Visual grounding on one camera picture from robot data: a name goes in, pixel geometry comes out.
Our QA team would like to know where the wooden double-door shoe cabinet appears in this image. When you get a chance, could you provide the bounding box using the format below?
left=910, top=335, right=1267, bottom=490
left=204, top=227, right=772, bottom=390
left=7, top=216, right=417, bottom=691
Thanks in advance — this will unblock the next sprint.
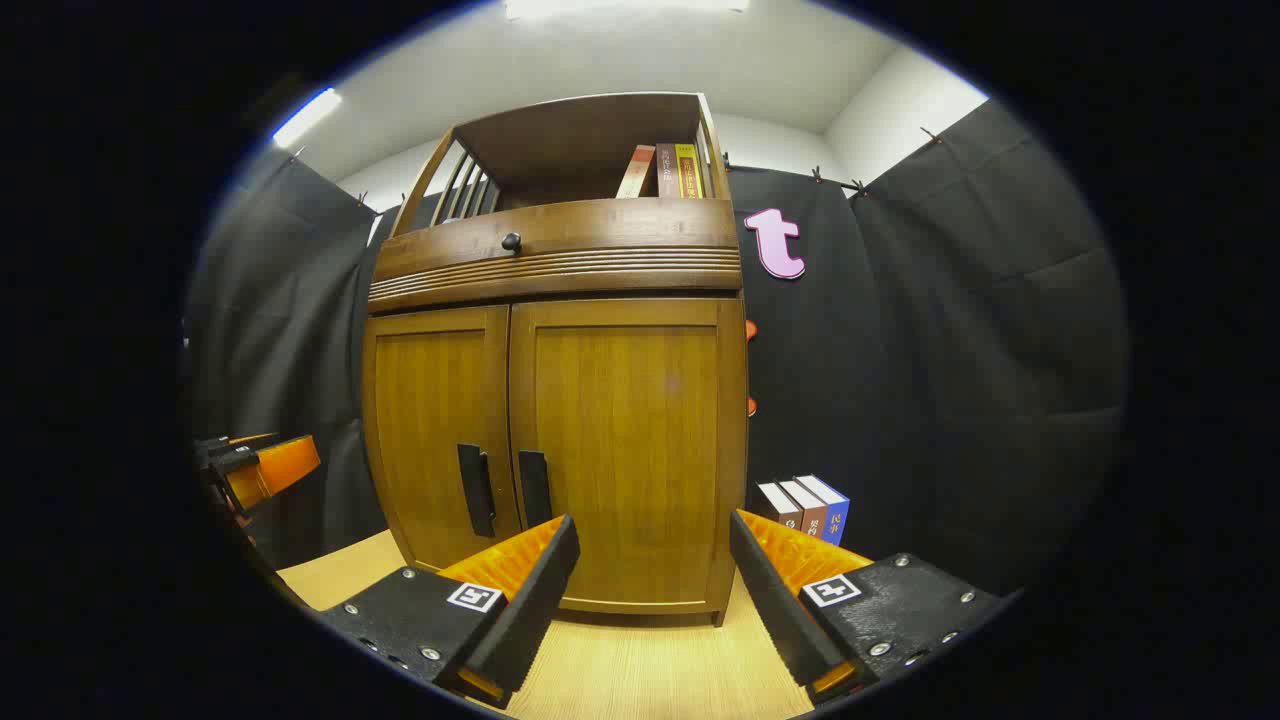
left=361, top=92, right=750, bottom=627

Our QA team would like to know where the ceiling panel light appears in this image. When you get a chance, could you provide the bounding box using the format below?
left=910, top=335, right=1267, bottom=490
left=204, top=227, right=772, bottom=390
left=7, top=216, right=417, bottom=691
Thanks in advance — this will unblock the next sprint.
left=503, top=0, right=751, bottom=21

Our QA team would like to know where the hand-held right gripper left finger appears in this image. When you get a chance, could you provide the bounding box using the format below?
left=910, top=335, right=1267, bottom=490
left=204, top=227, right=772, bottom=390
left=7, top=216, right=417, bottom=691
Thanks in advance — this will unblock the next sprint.
left=318, top=514, right=581, bottom=709

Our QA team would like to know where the wooden shoe cabinet door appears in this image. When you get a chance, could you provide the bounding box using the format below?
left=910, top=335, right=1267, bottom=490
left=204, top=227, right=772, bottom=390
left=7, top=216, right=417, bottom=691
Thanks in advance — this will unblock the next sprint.
left=508, top=296, right=749, bottom=613
left=363, top=305, right=522, bottom=573

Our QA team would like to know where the wooden cabinet drawer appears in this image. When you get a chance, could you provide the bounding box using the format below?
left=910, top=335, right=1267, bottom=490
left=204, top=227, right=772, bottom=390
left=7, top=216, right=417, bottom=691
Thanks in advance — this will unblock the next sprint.
left=368, top=197, right=744, bottom=313

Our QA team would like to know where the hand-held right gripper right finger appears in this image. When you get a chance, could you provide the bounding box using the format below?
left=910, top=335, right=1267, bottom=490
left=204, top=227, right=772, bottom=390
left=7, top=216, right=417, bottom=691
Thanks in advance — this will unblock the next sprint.
left=729, top=509, right=1002, bottom=708

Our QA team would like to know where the ceiling strip light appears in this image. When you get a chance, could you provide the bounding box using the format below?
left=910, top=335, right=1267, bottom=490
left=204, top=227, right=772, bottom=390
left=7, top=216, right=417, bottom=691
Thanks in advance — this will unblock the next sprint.
left=272, top=88, right=342, bottom=149

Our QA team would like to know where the black door handle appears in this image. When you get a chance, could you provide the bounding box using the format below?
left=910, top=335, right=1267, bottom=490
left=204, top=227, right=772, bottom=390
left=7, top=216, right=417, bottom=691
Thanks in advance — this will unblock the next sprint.
left=517, top=450, right=554, bottom=529
left=457, top=443, right=498, bottom=539

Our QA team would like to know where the orange and beige book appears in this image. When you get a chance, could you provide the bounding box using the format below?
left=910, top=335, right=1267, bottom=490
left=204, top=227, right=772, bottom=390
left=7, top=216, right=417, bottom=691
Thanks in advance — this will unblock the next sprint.
left=615, top=145, right=657, bottom=199

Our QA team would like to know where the white and brown book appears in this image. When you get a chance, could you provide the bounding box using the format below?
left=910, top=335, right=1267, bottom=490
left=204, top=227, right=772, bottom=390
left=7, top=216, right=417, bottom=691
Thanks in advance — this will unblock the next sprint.
left=756, top=482, right=804, bottom=531

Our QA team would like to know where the blue book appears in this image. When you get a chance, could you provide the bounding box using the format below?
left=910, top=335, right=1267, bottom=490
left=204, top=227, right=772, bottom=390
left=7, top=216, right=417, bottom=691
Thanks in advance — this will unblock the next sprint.
left=795, top=474, right=851, bottom=547

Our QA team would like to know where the black backdrop cloth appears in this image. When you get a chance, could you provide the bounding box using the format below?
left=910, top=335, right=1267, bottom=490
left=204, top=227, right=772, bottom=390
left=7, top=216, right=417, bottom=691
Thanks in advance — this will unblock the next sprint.
left=185, top=98, right=1131, bottom=601

